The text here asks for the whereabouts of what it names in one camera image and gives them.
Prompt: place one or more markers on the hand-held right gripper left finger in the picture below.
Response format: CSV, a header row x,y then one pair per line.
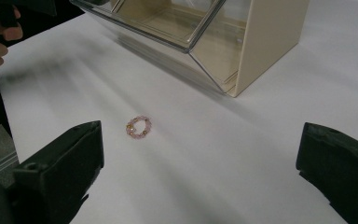
x,y
62,168

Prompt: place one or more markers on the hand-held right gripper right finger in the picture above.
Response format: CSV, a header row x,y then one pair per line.
x,y
341,168

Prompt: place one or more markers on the beige storage box clear drawer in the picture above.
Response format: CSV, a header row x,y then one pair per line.
x,y
270,40

